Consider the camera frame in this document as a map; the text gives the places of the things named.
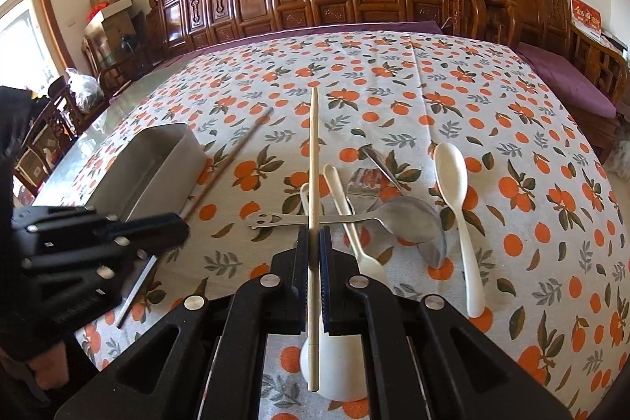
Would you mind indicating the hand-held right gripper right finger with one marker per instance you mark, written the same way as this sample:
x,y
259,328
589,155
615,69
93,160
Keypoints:
x,y
325,255

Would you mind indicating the metal fork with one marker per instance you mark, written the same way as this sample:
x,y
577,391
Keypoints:
x,y
364,184

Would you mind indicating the rectangular metal container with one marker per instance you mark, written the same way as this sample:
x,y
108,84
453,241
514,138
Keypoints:
x,y
147,164

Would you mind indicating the window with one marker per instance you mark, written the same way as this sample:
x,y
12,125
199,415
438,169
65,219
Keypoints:
x,y
22,31

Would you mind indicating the person's left hand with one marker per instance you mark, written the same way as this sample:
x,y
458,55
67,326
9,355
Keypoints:
x,y
51,368

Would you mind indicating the white plastic bag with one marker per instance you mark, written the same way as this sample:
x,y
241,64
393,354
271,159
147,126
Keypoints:
x,y
83,90

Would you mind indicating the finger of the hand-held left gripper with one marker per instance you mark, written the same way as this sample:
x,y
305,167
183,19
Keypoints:
x,y
83,272
147,228

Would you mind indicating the dark wooden chair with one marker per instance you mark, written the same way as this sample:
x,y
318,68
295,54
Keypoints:
x,y
44,139

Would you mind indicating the orange print tablecloth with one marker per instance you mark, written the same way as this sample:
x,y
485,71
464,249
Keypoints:
x,y
443,80

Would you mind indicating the long purple seat cushion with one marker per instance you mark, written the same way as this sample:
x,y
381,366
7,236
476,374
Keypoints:
x,y
305,32

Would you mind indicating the white plastic spoon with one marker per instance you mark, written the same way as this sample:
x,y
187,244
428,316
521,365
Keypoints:
x,y
455,184
339,371

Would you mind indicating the dark wooden chopstick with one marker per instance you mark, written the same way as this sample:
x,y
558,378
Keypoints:
x,y
231,159

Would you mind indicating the person's left forearm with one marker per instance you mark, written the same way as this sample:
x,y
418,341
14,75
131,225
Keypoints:
x,y
19,395

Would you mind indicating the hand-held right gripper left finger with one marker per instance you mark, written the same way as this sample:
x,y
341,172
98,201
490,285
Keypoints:
x,y
303,252

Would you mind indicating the white and brown cardboard box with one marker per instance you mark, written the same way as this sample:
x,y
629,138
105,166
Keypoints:
x,y
115,24

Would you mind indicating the red desk calendar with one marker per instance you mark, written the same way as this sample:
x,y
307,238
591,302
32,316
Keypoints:
x,y
585,16

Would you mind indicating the small metal spoon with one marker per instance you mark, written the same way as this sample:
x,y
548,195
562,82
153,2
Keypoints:
x,y
381,166

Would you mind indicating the metal chopstick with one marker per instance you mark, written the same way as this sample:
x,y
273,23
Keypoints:
x,y
138,287

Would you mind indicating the large metal smiley spoon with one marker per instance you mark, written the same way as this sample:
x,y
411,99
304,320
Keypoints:
x,y
413,223

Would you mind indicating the white plastic fork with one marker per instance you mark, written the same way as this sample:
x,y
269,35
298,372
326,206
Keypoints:
x,y
344,213

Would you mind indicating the light wooden chopstick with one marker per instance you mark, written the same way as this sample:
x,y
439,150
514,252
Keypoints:
x,y
313,164

